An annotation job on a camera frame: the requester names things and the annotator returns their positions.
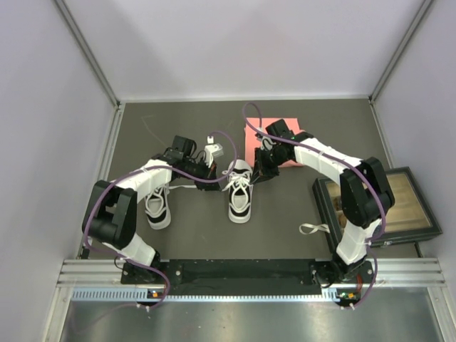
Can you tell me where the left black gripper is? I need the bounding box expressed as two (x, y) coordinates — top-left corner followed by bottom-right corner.
(182, 156), (222, 192)

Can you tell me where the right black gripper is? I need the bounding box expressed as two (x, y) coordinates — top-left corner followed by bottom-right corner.
(250, 147), (290, 185)

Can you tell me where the black white sneaker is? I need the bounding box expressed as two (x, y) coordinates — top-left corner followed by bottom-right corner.
(222, 159), (253, 224)
(145, 184), (197, 230)

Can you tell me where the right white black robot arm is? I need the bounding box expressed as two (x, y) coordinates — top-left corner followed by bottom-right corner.
(252, 119), (395, 282)

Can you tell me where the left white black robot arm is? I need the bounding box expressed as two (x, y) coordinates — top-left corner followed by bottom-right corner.
(82, 135), (223, 283)

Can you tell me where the pink folded cloth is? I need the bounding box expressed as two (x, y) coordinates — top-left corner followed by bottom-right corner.
(244, 118), (302, 167)

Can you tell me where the loose white shoelace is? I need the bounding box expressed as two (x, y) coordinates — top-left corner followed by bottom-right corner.
(299, 223), (330, 235)

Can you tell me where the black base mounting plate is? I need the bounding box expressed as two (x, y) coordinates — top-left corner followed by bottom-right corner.
(120, 259), (378, 296)

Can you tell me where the black glass-lid display box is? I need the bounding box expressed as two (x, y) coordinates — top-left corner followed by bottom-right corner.
(312, 167), (442, 252)

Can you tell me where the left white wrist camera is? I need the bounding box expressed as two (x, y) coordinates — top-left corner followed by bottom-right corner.
(204, 135), (224, 167)

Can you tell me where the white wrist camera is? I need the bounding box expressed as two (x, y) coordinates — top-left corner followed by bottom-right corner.
(204, 135), (224, 167)
(255, 127), (276, 151)

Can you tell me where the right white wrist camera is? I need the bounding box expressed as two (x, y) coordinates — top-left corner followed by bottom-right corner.
(255, 127), (276, 151)

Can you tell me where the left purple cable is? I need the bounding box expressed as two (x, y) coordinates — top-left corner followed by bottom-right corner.
(82, 130), (239, 314)

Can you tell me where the purple cable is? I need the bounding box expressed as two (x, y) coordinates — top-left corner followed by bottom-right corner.
(82, 130), (239, 314)
(242, 103), (388, 311)

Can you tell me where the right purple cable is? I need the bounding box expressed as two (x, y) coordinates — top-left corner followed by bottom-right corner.
(242, 103), (388, 311)

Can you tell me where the grey slotted cable duct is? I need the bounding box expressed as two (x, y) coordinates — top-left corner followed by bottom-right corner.
(71, 287), (361, 303)

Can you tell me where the aluminium extrusion rail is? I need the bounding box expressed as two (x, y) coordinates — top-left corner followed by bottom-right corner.
(57, 258), (446, 287)

